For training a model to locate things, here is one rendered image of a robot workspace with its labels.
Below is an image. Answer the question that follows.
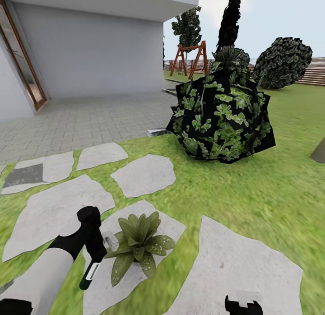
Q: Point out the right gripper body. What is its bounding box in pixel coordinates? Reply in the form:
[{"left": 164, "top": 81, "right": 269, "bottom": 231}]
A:
[{"left": 228, "top": 301, "right": 260, "bottom": 315}]

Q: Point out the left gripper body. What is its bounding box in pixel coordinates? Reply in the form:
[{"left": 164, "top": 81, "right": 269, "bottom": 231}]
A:
[{"left": 84, "top": 234, "right": 107, "bottom": 263}]

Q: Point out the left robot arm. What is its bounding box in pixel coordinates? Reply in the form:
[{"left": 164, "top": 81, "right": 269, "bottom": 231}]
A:
[{"left": 0, "top": 206, "right": 119, "bottom": 315}]

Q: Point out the insectifuge atomizer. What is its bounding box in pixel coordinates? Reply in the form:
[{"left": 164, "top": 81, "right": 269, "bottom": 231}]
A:
[{"left": 79, "top": 260, "right": 101, "bottom": 290}]

